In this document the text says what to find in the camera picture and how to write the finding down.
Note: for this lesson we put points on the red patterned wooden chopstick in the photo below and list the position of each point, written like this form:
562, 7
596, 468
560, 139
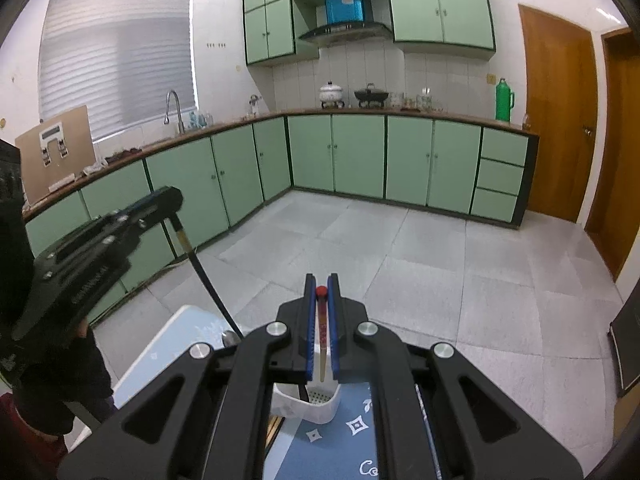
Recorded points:
322, 310

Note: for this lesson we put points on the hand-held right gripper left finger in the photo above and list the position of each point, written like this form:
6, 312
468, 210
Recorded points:
312, 340

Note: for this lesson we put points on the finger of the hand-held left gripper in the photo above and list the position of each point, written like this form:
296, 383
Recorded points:
155, 200
135, 230

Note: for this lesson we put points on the white double utensil holder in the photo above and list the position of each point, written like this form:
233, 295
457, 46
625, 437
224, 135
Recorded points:
310, 412

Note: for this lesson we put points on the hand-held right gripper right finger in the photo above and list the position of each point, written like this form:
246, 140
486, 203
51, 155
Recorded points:
334, 340

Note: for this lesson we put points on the cluster of seasoning jars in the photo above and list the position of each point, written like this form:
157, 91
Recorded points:
422, 101

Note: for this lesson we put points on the dark blue printed placemat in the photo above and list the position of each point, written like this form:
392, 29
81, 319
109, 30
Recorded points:
330, 450

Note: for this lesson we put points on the clear plastic bottles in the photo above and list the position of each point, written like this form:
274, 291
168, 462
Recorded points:
201, 120

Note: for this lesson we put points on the blue wrapped hood chimney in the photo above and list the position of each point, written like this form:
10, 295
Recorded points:
347, 6

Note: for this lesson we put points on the light blue placemat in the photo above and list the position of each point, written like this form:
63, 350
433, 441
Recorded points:
165, 350

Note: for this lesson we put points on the dark red clothing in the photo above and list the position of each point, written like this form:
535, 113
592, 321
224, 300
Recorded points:
25, 450

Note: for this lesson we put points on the black wok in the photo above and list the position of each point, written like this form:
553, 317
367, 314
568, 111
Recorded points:
371, 95

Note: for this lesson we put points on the white plastic device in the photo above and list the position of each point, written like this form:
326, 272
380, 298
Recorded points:
54, 135

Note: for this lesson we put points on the crumpled dark cloth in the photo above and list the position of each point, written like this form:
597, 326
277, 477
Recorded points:
122, 154

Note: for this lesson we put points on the person's left forearm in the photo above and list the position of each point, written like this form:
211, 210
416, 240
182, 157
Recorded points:
60, 385

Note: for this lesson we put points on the green thermos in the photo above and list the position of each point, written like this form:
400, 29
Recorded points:
504, 102

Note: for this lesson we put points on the metal faucet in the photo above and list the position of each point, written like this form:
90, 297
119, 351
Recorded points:
174, 100

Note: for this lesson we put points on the green base cabinets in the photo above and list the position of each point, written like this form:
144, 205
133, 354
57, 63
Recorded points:
360, 155

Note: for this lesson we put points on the black range hood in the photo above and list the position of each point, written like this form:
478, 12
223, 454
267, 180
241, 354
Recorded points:
345, 31

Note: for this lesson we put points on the black glass cabinet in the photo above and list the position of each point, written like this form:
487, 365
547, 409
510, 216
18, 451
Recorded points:
627, 350

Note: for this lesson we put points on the wooden door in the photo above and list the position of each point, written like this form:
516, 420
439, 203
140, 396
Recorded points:
620, 160
555, 120

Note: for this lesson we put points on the white window blind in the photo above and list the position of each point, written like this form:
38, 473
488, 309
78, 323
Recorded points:
115, 60

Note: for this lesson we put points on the wooden board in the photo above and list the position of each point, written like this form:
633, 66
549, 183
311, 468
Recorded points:
75, 130

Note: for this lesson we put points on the bundle of chopsticks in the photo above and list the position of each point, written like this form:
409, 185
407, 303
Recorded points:
275, 430

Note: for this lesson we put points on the white pot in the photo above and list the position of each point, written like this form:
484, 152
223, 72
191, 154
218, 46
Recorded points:
331, 94

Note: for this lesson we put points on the green wall cabinets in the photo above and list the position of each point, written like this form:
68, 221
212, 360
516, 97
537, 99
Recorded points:
440, 5

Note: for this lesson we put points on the black tan-banded chopstick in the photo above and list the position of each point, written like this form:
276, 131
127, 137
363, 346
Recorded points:
201, 274

